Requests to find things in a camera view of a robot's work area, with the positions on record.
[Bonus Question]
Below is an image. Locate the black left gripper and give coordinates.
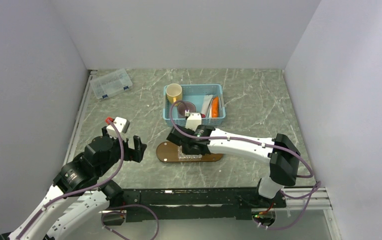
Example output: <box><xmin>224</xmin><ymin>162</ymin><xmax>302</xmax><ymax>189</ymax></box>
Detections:
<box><xmin>96</xmin><ymin>126</ymin><xmax>147</xmax><ymax>177</ymax></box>

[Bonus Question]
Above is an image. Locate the brown oval wooden tray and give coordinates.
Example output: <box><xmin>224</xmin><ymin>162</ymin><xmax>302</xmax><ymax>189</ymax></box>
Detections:
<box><xmin>156</xmin><ymin>141</ymin><xmax>224</xmax><ymax>163</ymax></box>

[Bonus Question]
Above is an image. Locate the purple mug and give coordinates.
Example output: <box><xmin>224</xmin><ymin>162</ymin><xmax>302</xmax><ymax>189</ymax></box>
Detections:
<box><xmin>177</xmin><ymin>101</ymin><xmax>206</xmax><ymax>118</ymax></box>

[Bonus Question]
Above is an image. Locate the light blue plastic basket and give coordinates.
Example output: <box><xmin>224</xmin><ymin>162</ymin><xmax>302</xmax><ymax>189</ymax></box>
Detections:
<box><xmin>162</xmin><ymin>84</ymin><xmax>226</xmax><ymax>127</ymax></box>

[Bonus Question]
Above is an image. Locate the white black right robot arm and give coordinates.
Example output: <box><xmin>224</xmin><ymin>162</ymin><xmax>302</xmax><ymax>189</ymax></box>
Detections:
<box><xmin>166</xmin><ymin>124</ymin><xmax>301</xmax><ymax>208</ymax></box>

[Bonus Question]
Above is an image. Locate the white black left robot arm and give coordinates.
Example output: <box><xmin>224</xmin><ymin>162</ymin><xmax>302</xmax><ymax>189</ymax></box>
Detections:
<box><xmin>0</xmin><ymin>134</ymin><xmax>147</xmax><ymax>240</ymax></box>

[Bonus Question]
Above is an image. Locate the white toothbrush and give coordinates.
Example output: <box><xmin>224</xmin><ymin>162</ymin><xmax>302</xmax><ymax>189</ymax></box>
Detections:
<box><xmin>218</xmin><ymin>95</ymin><xmax>225</xmax><ymax>118</ymax></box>

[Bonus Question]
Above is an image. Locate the orange toothpaste tube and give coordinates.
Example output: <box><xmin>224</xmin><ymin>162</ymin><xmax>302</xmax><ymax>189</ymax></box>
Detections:
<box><xmin>210</xmin><ymin>96</ymin><xmax>219</xmax><ymax>118</ymax></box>

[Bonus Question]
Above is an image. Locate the yellow mug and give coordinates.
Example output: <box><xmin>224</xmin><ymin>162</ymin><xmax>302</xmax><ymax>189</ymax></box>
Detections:
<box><xmin>165</xmin><ymin>83</ymin><xmax>183</xmax><ymax>104</ymax></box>

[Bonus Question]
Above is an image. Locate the clear plastic compartment box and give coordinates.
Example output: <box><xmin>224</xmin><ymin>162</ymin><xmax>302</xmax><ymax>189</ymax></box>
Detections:
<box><xmin>90</xmin><ymin>69</ymin><xmax>133</xmax><ymax>100</ymax></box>

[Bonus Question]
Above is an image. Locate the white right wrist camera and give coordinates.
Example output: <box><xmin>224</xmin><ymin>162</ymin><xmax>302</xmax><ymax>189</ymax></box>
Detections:
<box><xmin>184</xmin><ymin>110</ymin><xmax>202</xmax><ymax>131</ymax></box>

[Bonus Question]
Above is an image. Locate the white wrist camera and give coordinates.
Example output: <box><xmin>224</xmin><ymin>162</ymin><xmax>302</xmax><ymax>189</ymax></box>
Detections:
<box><xmin>105</xmin><ymin>117</ymin><xmax>130</xmax><ymax>140</ymax></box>
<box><xmin>184</xmin><ymin>110</ymin><xmax>202</xmax><ymax>131</ymax></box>

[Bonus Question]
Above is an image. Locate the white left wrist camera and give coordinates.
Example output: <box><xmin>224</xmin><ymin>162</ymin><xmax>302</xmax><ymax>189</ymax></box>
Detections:
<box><xmin>105</xmin><ymin>117</ymin><xmax>130</xmax><ymax>140</ymax></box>

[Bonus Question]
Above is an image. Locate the aluminium rail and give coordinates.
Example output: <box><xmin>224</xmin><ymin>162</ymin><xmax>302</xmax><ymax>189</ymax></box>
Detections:
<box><xmin>63</xmin><ymin>69</ymin><xmax>98</xmax><ymax>165</ymax></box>

